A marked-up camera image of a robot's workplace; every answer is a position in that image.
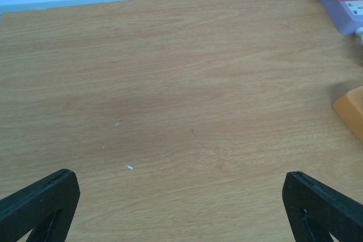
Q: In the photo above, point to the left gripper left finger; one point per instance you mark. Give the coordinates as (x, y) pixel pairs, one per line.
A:
(44, 209)

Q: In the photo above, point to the purple power strip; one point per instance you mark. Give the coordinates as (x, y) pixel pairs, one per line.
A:
(346, 15)

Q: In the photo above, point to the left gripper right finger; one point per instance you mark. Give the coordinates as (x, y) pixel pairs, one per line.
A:
(317, 212)

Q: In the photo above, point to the orange power strip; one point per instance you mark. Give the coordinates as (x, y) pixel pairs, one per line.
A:
(349, 109)

